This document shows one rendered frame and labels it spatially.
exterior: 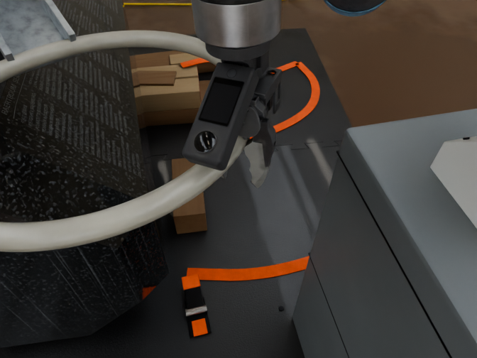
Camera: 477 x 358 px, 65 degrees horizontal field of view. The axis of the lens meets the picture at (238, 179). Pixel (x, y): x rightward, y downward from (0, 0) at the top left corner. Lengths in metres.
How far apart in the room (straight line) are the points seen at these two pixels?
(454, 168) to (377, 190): 0.11
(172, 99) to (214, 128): 1.47
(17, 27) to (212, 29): 0.56
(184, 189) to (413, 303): 0.36
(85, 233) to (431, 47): 2.64
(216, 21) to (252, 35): 0.04
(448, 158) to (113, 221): 0.46
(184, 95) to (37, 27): 1.07
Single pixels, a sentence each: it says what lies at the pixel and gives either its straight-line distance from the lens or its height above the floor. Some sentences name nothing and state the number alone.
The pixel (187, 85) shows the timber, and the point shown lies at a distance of 1.88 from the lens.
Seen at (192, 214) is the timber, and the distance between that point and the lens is 1.41.
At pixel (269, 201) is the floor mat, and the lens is 1.59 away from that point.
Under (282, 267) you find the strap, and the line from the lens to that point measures 1.43.
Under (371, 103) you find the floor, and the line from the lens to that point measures 2.21.
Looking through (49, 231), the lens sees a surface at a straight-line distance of 0.42.
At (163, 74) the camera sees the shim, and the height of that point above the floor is 0.22.
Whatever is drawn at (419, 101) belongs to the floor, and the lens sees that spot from 2.32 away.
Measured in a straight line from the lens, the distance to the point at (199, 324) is 1.33.
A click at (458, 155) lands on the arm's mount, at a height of 0.91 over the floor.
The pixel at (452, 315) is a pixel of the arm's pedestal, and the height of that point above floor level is 0.84.
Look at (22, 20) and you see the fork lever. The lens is 0.89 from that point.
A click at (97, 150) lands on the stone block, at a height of 0.68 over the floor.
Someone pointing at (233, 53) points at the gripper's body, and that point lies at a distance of 0.40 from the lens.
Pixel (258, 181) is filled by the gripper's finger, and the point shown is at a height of 0.88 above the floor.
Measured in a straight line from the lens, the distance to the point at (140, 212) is 0.40.
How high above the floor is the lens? 1.27
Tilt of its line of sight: 49 degrees down
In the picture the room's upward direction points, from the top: straight up
